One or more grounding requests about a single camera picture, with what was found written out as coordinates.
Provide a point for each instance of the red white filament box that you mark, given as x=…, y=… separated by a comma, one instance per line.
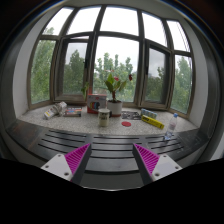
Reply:
x=95, y=102

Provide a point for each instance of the brown window frame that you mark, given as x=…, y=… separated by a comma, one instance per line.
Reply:
x=78, y=45

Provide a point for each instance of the clear plastic water bottle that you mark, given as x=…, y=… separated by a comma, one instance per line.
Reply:
x=171, y=127

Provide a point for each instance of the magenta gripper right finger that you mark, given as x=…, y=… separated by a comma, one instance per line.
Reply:
x=152, y=166

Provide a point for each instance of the green plant with red flowers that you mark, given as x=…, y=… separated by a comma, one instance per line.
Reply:
x=114, y=84

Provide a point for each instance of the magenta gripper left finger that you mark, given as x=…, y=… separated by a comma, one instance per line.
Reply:
x=70, y=166

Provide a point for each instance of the colourful flat book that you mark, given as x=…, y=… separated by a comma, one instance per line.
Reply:
x=73, y=112

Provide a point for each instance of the black slatted radiator cover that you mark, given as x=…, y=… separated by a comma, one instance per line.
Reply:
x=110, y=153

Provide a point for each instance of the yellow glue stick box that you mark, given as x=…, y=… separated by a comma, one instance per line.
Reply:
x=152, y=121

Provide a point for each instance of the blue patterned small box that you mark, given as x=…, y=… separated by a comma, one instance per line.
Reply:
x=148, y=113

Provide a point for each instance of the white flower pot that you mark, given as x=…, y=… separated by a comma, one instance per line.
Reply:
x=115, y=108

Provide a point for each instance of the black patterned mat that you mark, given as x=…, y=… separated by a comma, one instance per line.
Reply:
x=131, y=115

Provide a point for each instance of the red round coaster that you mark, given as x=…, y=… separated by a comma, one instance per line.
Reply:
x=126, y=124

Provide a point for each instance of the cream printed mug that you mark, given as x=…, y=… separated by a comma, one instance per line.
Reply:
x=103, y=117

